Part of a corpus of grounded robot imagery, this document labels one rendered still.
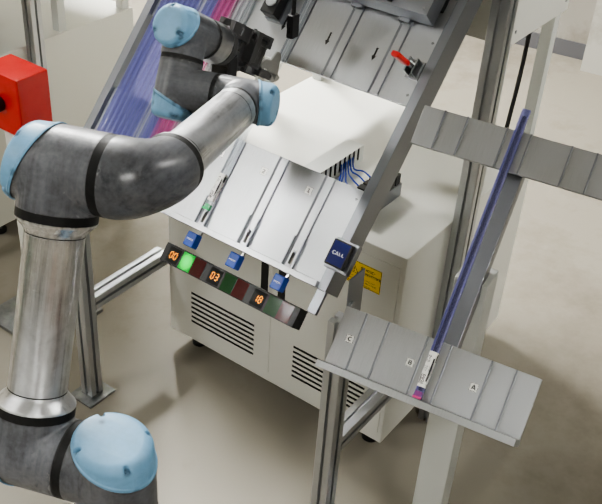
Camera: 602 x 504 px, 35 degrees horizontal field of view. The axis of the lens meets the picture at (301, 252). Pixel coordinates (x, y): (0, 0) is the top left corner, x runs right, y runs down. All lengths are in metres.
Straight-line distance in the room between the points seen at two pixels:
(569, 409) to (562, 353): 0.24
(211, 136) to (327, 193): 0.45
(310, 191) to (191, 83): 0.34
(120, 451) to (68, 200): 0.36
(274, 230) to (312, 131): 0.71
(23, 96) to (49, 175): 1.13
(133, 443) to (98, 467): 0.06
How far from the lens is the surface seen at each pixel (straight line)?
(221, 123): 1.45
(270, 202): 1.85
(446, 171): 2.38
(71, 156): 1.29
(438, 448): 1.88
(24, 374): 1.40
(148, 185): 1.27
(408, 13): 1.84
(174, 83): 1.64
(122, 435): 1.39
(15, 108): 2.43
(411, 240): 2.09
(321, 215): 1.80
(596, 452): 2.61
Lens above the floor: 1.77
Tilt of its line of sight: 35 degrees down
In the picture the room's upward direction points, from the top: 4 degrees clockwise
